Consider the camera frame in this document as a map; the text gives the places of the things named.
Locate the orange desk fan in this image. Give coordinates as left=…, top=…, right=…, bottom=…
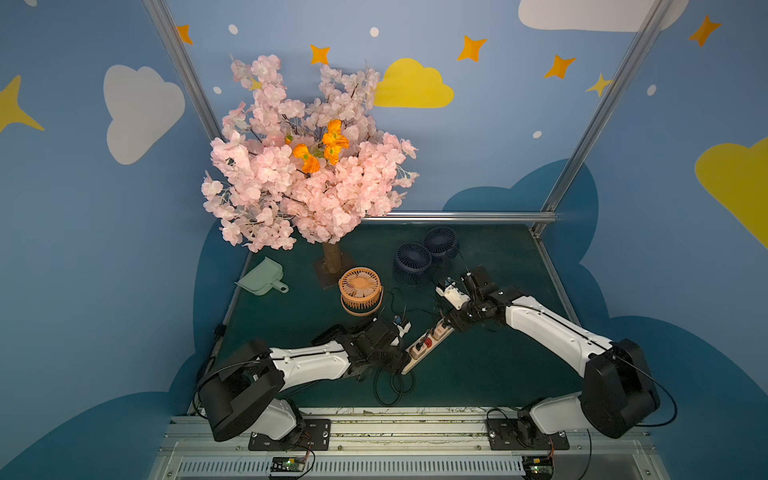
left=338, top=267, right=383, bottom=317

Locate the dark blue fan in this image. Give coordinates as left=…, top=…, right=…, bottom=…
left=422, top=226, right=460, bottom=262
left=393, top=243, right=432, bottom=284

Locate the thin black fan cable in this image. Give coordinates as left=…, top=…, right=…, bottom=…
left=380, top=263, right=463, bottom=325

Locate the dark blue fan left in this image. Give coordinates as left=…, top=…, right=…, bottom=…
left=393, top=243, right=432, bottom=284

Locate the green circuit board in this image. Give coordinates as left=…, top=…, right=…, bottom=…
left=269, top=456, right=308, bottom=476
left=522, top=456, right=554, bottom=480

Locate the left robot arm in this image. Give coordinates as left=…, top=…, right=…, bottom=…
left=195, top=316, right=411, bottom=444

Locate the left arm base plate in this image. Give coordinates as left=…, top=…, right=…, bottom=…
left=248, top=418, right=332, bottom=452

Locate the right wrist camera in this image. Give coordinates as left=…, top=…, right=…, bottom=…
left=435, top=277, right=471, bottom=311

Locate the mint green dustpan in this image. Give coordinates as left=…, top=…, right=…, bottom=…
left=236, top=257, right=289, bottom=296

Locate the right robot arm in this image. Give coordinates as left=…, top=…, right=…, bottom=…
left=435, top=266, right=661, bottom=445

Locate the dark blue fan right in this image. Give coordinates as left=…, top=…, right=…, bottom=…
left=422, top=226, right=460, bottom=262

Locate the white red power strip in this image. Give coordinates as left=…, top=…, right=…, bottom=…
left=401, top=320, right=454, bottom=375

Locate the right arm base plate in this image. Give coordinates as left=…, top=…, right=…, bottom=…
left=485, top=418, right=570, bottom=451

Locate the aluminium rail frame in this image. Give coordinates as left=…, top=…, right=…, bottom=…
left=149, top=407, right=669, bottom=479

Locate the right green circuit board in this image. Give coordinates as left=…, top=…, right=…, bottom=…
left=522, top=456, right=554, bottom=480

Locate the left green circuit board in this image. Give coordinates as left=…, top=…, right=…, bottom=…
left=269, top=456, right=308, bottom=476

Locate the pink artificial blossom tree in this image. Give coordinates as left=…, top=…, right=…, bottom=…
left=201, top=55, right=418, bottom=253

